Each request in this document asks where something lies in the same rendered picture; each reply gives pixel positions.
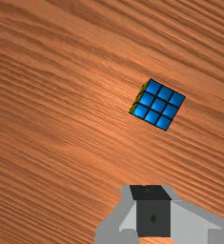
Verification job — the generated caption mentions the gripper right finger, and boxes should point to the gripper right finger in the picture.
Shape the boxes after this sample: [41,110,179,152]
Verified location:
[153,184,224,244]

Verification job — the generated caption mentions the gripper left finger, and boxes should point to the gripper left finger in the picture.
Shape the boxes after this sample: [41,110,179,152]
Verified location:
[94,184,154,244]

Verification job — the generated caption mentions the many-coloured puzzle cube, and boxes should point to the many-coloured puzzle cube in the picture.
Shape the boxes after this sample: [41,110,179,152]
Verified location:
[128,78,187,132]

